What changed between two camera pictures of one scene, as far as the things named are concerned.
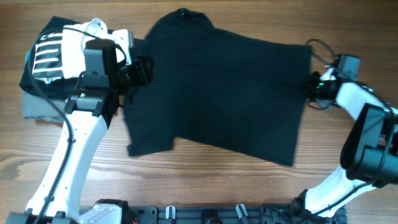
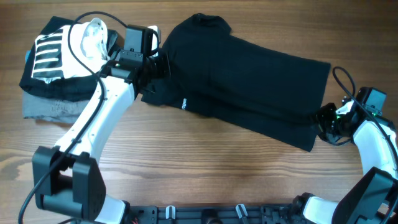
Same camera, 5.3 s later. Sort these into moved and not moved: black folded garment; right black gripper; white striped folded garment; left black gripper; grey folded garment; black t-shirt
Moved: left black gripper; right black gripper; black t-shirt
Not moved: black folded garment; white striped folded garment; grey folded garment
